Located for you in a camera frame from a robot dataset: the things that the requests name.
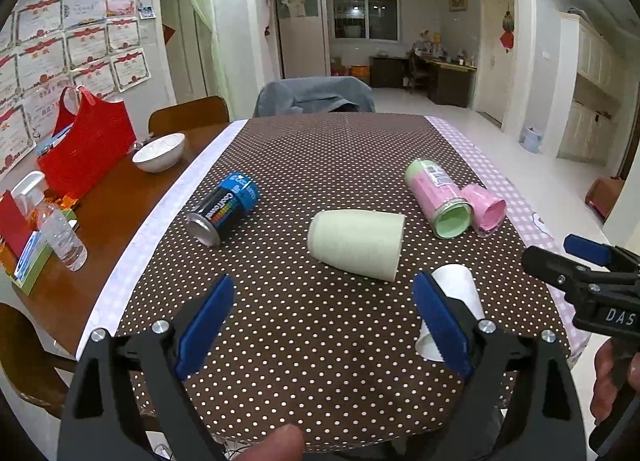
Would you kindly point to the pink tumbler lid cup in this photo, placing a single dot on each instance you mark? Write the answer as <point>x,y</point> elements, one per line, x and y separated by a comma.
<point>488,209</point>

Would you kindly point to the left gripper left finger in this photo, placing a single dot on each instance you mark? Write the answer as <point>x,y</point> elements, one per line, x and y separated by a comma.
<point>101,419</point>

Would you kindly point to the red paper box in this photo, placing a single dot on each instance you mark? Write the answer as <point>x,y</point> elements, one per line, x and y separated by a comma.
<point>14,228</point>

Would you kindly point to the blue white toothpaste box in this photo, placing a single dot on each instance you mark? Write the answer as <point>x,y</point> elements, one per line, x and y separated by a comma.
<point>28,256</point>

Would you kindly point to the dark wooden desk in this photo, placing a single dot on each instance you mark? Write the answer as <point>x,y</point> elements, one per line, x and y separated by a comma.
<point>445,83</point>

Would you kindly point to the pink green tumbler bottle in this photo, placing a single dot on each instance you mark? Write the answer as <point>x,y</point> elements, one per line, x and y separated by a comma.
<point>439,198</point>

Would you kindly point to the white paper cup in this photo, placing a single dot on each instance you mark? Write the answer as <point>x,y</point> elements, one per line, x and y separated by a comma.
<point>456,281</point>

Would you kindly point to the white wall cabinet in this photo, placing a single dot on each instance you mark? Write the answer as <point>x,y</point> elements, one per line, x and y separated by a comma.
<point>589,90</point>

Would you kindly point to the window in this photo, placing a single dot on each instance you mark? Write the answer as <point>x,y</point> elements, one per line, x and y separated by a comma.
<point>366,19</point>

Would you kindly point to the clear spray bottle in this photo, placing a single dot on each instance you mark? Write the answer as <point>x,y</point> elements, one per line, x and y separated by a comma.
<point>50,221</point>

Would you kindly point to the lilac checked under cloth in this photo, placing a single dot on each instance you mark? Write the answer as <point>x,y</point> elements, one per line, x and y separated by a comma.
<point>525,220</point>

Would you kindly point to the left hand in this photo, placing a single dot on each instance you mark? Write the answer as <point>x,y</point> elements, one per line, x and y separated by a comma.
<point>284,444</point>

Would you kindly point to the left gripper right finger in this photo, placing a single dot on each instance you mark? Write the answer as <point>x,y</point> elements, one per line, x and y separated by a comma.
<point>518,400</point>

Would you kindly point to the green tray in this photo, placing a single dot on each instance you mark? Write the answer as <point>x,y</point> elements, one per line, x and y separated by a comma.
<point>9,262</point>

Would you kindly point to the right hand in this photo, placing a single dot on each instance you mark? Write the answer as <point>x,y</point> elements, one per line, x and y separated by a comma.
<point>612,353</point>

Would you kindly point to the blue trash bin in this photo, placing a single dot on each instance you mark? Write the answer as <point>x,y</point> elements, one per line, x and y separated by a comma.
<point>531,140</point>

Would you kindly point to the pale green cup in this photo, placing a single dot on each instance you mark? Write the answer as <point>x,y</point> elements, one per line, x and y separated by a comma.
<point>363,242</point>

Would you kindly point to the black blue drink can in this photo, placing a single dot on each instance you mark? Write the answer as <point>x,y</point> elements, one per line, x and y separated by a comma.
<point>217,214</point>

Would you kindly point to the wooden chair at left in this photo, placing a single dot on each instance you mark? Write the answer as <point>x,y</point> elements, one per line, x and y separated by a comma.
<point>31,370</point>

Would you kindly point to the white ceramic bowl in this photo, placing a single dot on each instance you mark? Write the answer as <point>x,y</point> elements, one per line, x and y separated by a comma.
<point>161,153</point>

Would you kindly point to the red felt bag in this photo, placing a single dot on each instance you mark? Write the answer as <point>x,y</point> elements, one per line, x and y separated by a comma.
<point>97,134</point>

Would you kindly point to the wooden chair at head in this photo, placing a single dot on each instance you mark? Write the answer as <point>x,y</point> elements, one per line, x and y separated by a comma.
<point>189,115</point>

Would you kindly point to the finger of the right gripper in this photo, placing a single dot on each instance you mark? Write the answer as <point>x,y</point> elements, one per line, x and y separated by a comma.
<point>608,256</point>
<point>555,269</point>

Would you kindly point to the grey cloth covered chair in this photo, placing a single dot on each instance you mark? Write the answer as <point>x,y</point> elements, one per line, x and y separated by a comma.
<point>314,95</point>

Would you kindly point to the white refrigerator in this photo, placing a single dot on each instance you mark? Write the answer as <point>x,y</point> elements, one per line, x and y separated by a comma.
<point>304,38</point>

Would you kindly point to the brown polka dot tablecloth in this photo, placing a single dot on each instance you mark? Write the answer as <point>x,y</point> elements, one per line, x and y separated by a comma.
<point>331,352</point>

